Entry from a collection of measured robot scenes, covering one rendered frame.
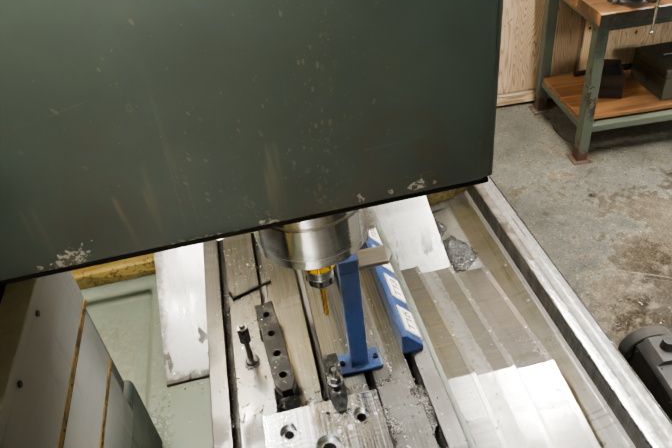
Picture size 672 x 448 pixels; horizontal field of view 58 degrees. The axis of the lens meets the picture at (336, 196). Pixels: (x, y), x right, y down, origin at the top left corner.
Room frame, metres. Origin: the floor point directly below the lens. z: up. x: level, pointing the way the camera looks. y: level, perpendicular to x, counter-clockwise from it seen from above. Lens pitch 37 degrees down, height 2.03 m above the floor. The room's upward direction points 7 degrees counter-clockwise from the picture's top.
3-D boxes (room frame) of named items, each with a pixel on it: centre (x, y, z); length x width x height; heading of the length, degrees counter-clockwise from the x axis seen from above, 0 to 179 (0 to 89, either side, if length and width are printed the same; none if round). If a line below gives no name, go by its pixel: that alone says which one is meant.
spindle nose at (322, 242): (0.65, 0.04, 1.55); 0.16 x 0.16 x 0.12
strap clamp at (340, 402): (0.75, 0.05, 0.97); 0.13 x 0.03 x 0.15; 8
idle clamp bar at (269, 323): (0.90, 0.18, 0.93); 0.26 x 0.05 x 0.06; 13
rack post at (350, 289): (0.87, 0.00, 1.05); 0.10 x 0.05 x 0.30; 98
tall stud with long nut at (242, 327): (0.91, 0.24, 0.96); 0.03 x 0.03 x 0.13
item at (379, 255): (0.88, -0.06, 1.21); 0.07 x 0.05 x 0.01; 98
